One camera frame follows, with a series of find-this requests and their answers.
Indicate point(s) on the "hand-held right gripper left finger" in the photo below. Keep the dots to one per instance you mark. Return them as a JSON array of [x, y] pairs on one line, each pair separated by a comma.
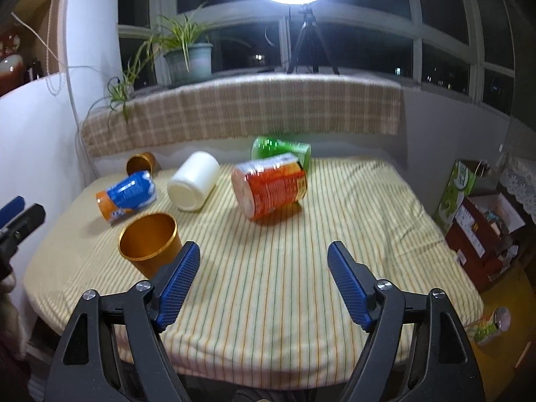
[[179, 287]]

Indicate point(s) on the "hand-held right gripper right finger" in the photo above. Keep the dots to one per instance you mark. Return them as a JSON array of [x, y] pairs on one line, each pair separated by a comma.
[[347, 289]]

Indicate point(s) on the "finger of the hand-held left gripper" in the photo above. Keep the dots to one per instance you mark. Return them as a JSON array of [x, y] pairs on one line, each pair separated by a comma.
[[11, 209], [26, 220]]

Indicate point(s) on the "large gold metal cup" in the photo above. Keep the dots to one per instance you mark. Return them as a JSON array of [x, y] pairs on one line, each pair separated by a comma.
[[146, 239]]

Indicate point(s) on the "blue and orange paper cup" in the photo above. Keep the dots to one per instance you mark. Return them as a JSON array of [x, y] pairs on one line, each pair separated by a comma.
[[125, 197]]

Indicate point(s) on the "white plastic cup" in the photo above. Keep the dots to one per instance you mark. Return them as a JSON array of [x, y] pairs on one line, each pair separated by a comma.
[[194, 180]]

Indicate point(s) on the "orange red noodle cup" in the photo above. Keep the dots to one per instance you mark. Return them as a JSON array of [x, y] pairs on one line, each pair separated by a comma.
[[272, 188]]

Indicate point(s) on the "small gold metal cup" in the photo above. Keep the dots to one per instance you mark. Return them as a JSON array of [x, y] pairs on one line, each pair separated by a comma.
[[142, 164]]

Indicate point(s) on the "green noodle cup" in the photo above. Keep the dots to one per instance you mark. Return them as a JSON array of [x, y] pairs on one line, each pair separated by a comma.
[[276, 147]]

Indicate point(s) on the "red cardboard box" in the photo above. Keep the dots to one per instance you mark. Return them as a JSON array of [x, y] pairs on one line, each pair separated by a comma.
[[473, 238]]

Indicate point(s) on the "brown ceramic jar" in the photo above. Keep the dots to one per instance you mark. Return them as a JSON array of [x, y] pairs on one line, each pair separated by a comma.
[[12, 73]]

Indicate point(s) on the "green carton box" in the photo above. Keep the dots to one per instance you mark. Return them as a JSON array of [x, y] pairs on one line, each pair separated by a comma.
[[454, 192]]

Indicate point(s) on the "colourful can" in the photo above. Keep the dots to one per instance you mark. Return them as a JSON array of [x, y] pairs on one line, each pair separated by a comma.
[[488, 326]]

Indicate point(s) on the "beige plaid cloth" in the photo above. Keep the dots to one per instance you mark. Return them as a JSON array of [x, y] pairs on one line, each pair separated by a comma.
[[251, 109]]

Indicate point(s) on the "white lace cloth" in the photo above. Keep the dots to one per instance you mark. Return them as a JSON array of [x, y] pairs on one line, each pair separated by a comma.
[[523, 180]]

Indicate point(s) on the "spider plant in green pot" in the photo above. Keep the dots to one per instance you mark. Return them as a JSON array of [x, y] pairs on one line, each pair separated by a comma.
[[188, 65]]

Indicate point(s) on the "black tripod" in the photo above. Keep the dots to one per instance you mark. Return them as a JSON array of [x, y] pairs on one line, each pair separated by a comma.
[[307, 21]]

